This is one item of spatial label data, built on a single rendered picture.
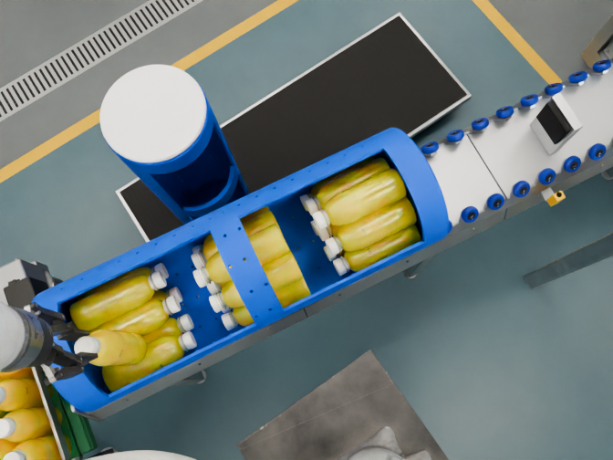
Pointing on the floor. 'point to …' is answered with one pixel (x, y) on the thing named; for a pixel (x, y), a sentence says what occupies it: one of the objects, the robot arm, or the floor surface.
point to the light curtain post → (572, 262)
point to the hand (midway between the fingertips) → (78, 346)
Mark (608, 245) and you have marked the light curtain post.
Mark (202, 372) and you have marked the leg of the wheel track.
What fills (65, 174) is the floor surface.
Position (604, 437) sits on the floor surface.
